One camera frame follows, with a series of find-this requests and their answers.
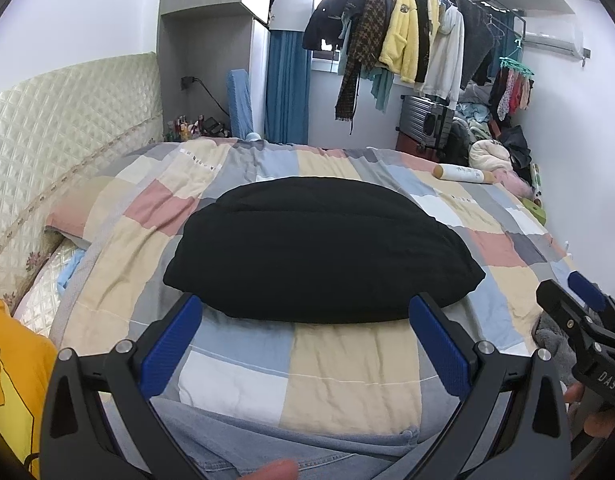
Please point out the cream quilted headboard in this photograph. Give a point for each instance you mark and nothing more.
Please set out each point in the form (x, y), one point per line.
(62, 125)

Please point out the light blue cloth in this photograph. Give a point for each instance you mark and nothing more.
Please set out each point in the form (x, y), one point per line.
(69, 272)

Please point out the person's right hand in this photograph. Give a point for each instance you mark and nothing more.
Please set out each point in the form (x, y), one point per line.
(600, 425)

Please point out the blue curtain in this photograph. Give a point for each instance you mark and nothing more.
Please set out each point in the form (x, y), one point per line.
(287, 90)

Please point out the black hanging garment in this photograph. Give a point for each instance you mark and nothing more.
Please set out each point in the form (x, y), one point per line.
(423, 30)

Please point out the silver suitcase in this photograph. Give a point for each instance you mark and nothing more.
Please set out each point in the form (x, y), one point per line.
(422, 120)

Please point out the small black box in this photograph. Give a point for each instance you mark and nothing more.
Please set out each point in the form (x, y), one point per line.
(213, 124)

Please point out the teal hanging garment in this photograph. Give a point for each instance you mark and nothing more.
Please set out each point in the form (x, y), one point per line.
(382, 87)

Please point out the group of bedside bottles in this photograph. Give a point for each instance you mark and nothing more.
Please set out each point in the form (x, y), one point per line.
(185, 129)

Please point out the white air conditioner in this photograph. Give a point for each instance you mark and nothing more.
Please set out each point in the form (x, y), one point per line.
(555, 37)

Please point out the grey cloth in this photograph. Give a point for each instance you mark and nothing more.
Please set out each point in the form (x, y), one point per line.
(552, 342)

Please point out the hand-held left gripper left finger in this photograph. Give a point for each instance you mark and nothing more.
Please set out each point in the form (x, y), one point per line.
(170, 345)

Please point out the person's left hand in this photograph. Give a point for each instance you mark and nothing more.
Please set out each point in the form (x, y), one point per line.
(275, 471)

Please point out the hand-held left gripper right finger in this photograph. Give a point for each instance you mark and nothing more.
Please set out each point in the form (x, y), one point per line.
(440, 345)

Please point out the green clip hanger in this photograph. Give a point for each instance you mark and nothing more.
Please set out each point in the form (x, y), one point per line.
(515, 64)

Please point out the black garment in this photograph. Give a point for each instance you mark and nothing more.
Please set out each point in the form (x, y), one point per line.
(322, 250)
(423, 30)

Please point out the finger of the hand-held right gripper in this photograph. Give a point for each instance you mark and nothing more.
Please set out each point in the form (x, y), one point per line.
(562, 305)
(585, 289)

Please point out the brown plaid coat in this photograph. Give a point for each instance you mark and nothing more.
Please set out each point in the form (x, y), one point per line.
(362, 40)

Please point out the black hanging jacket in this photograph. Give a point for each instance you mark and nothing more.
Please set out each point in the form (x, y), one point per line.
(327, 22)

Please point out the white cylindrical bottle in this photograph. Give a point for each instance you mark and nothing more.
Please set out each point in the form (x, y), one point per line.
(462, 174)

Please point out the yellow printed pillow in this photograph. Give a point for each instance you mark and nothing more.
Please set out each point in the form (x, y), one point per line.
(12, 370)

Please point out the white hoodie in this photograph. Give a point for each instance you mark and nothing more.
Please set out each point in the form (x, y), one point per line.
(445, 60)

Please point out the green object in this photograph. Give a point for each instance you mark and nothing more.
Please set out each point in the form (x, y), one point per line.
(535, 210)

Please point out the pile of clothes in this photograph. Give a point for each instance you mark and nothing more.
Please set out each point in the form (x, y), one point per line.
(482, 130)

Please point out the patchwork quilt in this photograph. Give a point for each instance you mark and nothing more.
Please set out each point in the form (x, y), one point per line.
(347, 370)

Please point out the yellow fleece jacket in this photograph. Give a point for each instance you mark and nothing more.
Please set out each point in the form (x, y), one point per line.
(400, 35)

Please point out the dark grey hanging garment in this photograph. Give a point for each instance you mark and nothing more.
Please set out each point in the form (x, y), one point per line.
(475, 42)

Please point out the pink hanging small clothes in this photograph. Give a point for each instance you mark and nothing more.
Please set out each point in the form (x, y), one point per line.
(512, 91)

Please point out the pink plush cloth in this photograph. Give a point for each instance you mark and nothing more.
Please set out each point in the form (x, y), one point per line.
(517, 187)

